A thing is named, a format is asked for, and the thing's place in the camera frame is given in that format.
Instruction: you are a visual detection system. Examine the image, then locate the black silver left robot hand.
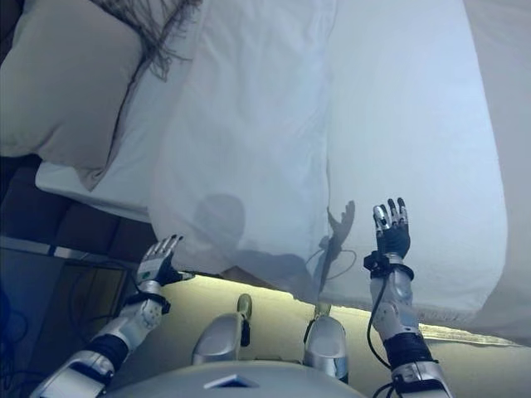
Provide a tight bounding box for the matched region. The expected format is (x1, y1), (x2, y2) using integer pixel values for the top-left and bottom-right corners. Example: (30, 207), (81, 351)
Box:
(135, 234), (196, 291)

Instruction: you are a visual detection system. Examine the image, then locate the white duvet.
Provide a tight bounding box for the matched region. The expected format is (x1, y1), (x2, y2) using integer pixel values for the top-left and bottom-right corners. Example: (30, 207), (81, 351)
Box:
(149, 0), (511, 320)

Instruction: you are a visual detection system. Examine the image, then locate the pale textured floor rug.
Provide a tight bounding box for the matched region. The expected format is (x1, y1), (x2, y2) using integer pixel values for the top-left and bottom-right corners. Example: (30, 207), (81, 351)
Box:
(418, 323), (519, 347)

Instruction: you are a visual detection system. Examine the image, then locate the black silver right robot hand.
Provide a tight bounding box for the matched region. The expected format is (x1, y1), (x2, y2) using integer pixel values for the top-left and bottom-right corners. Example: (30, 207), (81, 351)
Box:
(372, 197), (412, 258)

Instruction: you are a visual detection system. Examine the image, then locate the white fitted mattress sheet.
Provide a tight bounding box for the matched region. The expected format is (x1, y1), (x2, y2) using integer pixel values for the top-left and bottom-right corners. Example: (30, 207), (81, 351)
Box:
(35, 0), (208, 225)

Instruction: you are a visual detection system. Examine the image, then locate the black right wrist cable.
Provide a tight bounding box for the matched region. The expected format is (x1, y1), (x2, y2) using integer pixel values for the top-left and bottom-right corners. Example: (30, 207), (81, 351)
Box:
(367, 273), (393, 370)

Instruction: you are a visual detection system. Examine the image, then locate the large beige pillow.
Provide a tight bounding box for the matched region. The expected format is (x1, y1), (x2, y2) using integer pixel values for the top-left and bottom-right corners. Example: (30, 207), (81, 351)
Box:
(0, 2), (144, 192)

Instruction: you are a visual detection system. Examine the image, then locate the patterned fringed cushion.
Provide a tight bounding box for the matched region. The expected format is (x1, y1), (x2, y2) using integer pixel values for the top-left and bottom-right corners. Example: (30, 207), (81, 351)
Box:
(93, 0), (204, 80)

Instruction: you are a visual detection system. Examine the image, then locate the beige fringed bed runner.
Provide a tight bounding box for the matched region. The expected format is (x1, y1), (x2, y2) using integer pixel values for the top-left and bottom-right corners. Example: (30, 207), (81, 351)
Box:
(417, 0), (531, 345)

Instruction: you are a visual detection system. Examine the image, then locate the wooden nightstand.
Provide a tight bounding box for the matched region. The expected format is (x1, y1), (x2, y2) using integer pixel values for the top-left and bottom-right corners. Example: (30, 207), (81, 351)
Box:
(0, 235), (142, 398)

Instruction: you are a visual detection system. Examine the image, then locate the grey robot torso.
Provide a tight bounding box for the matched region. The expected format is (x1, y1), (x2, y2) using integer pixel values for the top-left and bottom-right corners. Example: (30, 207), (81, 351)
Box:
(105, 360), (389, 398)

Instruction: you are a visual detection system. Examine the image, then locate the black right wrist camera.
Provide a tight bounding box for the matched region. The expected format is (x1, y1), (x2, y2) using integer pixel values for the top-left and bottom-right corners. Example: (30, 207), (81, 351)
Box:
(363, 250), (389, 273)

